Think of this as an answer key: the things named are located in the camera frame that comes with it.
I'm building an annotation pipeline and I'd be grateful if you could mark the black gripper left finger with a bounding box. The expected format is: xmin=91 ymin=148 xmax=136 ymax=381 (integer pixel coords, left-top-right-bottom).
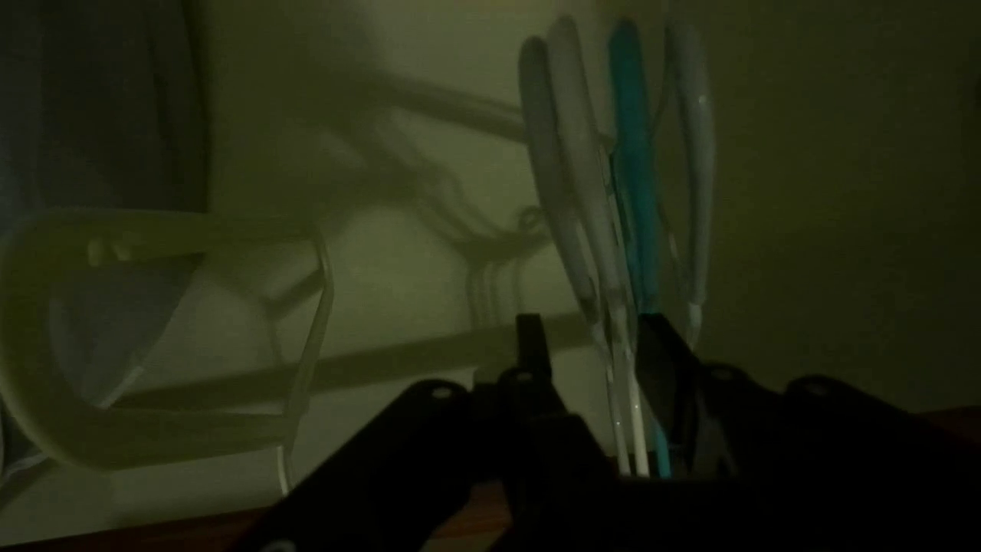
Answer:
xmin=510 ymin=308 xmax=560 ymax=399

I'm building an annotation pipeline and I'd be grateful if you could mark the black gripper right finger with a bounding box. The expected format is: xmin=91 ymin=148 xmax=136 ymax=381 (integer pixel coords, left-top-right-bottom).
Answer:
xmin=635 ymin=308 xmax=721 ymax=454

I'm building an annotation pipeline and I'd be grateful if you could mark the thick white coat hanger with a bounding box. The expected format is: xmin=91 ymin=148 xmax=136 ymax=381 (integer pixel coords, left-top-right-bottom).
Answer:
xmin=0 ymin=203 xmax=341 ymax=474

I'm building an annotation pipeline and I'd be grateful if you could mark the dark grey hanging garment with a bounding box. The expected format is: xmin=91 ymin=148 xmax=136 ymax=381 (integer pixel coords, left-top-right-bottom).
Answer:
xmin=0 ymin=0 xmax=214 ymax=223

